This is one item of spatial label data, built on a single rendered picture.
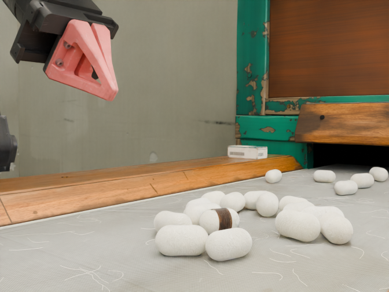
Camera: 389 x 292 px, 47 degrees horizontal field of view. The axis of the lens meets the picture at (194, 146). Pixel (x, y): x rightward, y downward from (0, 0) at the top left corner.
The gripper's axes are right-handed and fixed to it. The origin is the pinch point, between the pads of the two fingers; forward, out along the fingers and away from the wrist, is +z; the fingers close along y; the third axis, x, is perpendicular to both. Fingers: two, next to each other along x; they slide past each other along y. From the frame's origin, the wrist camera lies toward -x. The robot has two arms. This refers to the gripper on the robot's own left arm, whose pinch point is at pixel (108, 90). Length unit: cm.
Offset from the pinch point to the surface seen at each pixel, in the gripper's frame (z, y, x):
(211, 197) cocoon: 12.7, 5.9, 2.6
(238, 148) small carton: -1.6, 36.5, 11.1
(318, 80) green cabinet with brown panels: -3, 51, -3
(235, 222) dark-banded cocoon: 17.8, 0.6, -0.9
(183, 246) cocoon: 18.6, -7.0, -1.5
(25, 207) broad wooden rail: 4.7, -7.2, 9.9
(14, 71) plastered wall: -170, 108, 113
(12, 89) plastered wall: -163, 107, 120
